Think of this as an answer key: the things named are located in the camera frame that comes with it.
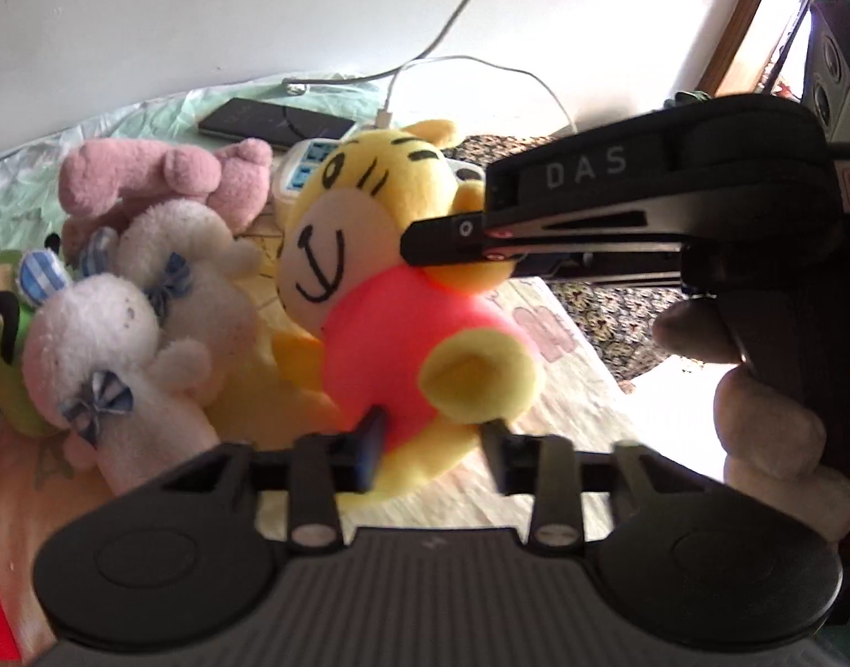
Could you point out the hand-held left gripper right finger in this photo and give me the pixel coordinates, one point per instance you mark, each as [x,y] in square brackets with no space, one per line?
[498,458]

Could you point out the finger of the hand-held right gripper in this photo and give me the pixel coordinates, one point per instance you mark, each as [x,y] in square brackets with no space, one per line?
[446,240]

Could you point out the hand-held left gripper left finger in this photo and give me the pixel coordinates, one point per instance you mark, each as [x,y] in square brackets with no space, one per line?
[371,455]

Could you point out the yellow tiger plush toy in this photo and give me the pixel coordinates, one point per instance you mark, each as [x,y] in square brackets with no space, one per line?
[369,333]

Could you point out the white bunny plush checked ears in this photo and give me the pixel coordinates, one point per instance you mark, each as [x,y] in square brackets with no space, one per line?
[92,340]
[189,243]

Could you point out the pink plush toy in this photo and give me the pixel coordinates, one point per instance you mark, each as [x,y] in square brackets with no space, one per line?
[119,174]

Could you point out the person's right hand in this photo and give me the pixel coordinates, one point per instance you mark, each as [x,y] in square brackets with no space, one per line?
[765,424]

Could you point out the printed pastel blanket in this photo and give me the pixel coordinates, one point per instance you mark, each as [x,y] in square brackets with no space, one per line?
[578,396]

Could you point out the white power strip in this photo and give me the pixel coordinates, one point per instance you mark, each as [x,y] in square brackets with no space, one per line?
[307,167]

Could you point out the dark patterned cloth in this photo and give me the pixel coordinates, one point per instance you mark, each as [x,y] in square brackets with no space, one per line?
[605,312]

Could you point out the black phone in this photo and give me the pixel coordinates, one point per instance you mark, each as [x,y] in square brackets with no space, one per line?
[272,121]

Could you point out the light green bed sheet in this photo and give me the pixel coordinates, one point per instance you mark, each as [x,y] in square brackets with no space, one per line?
[154,111]

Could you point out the wooden door frame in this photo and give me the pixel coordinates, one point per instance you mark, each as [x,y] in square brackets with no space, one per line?
[741,14]

